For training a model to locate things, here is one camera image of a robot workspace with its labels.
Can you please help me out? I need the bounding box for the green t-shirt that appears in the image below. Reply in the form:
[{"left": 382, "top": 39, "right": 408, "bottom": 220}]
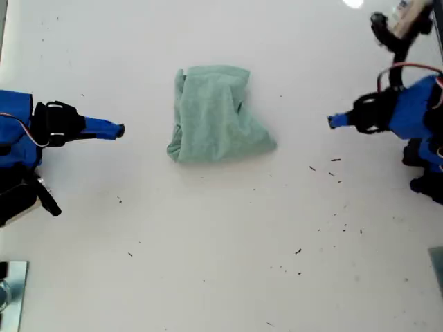
[{"left": 165, "top": 64, "right": 278, "bottom": 165}]

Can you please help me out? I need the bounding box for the red white servo wire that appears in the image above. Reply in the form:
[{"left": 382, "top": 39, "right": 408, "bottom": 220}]
[
  {"left": 0, "top": 112, "right": 58, "bottom": 148},
  {"left": 376, "top": 63, "right": 443, "bottom": 104}
]

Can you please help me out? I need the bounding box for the black camera stalk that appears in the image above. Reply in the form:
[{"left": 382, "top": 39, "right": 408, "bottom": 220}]
[
  {"left": 36, "top": 145, "right": 48, "bottom": 179},
  {"left": 389, "top": 33, "right": 422, "bottom": 93}
]

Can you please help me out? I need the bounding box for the black camera box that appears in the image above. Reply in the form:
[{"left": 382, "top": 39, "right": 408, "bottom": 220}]
[
  {"left": 0, "top": 174, "right": 63, "bottom": 228},
  {"left": 369, "top": 0, "right": 435, "bottom": 53}
]

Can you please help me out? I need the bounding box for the round steel post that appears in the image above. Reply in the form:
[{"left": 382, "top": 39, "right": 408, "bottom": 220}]
[{"left": 0, "top": 279, "right": 12, "bottom": 311}]

